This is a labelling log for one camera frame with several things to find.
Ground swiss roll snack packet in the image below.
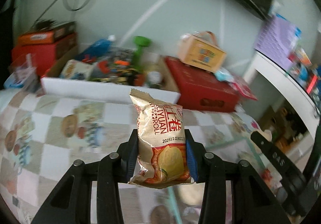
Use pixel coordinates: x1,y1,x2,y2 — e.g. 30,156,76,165
129,89,192,189

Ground checkered picture tablecloth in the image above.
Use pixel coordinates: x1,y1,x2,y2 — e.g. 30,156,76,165
1,90,263,223

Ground white shelf cabinet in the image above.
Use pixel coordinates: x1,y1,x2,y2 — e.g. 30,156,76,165
243,51,319,163

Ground red patterned flat box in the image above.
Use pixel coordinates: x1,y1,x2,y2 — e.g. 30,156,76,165
230,76,258,100

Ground white foam board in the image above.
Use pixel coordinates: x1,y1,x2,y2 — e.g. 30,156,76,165
40,77,181,105

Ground large red gift box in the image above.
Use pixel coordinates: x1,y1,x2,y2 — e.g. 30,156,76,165
164,56,239,113

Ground blue wet wipes pack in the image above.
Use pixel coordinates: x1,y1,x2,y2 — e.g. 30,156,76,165
214,67,234,83

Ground clear plastic box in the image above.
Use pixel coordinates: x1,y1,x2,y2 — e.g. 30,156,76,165
3,53,39,92

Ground cardboard box of clutter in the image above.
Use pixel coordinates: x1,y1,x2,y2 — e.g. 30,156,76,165
42,47,178,92

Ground white round jar lid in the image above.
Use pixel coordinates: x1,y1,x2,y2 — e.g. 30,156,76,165
146,71,163,86

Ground purple perforated board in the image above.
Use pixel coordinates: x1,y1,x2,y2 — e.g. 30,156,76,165
254,14,301,70

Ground blue liquid bottle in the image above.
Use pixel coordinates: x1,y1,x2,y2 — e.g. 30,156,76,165
74,38,113,61

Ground orange red stacked boxes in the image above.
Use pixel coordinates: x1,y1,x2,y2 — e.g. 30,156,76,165
11,21,77,77

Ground green dumbbell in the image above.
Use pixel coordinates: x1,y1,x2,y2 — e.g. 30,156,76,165
131,36,151,71

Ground orange wooden handle case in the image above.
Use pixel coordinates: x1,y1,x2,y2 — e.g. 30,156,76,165
177,31,227,73

